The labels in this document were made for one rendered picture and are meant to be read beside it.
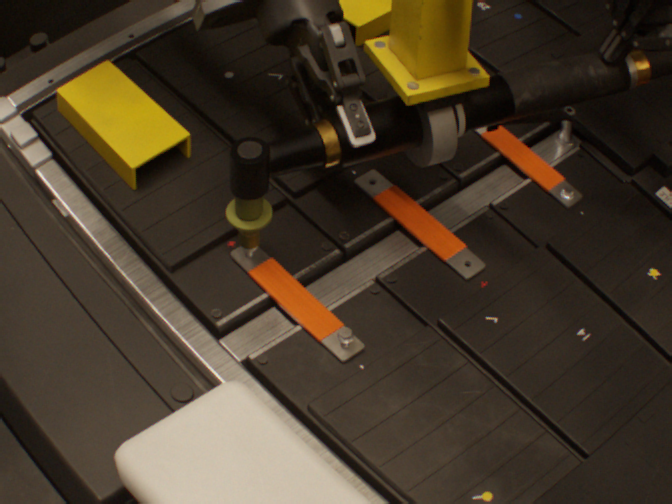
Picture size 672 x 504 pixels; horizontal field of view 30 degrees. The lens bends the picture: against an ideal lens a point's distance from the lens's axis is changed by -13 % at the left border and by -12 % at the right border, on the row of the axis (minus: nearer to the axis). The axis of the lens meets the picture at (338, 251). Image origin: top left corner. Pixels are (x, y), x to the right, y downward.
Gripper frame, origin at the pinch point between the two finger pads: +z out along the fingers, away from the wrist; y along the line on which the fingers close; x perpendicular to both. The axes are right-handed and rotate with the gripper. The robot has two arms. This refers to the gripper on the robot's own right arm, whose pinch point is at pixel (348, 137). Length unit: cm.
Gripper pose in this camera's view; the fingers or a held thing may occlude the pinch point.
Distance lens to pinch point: 118.8
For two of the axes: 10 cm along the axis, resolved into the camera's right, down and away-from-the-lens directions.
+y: -2.5, 2.4, 9.4
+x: -9.0, 2.9, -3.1
